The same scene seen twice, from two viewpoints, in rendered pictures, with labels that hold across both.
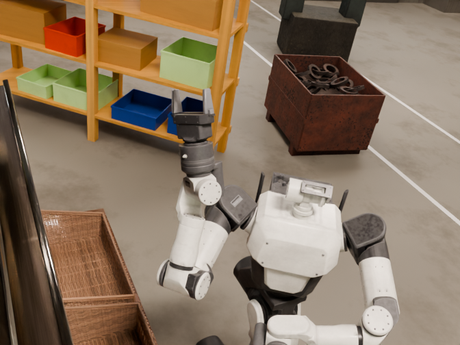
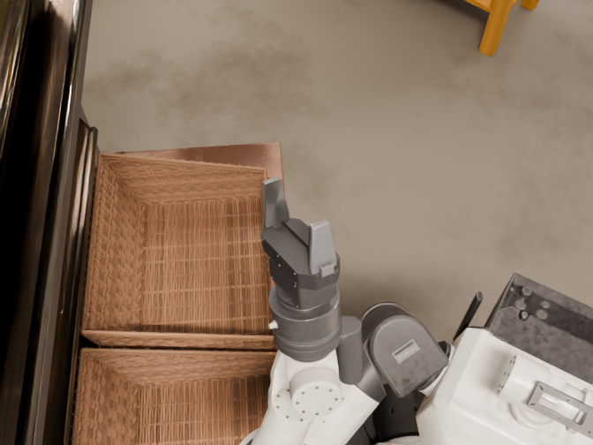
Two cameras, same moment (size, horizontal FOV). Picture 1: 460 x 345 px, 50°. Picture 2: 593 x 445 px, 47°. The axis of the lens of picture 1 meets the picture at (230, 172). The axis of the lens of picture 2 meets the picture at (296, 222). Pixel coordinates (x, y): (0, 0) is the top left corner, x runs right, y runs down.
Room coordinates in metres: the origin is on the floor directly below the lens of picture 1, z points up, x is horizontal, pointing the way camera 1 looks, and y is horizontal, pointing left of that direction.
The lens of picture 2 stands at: (0.77, -0.05, 2.37)
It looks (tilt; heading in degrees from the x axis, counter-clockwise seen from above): 58 degrees down; 26
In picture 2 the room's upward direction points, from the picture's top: straight up
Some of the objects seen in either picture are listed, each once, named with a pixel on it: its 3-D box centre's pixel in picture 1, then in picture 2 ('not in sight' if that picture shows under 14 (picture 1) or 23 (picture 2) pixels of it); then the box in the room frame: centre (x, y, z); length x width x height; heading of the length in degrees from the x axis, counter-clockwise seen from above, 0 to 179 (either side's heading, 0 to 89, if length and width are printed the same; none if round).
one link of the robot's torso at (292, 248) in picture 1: (291, 235); (518, 403); (1.24, -0.23, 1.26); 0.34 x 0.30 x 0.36; 87
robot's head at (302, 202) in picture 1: (304, 195); (540, 395); (1.18, -0.22, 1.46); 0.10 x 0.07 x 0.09; 87
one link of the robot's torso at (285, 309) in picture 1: (265, 287); not in sight; (1.26, -0.19, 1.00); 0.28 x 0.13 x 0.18; 32
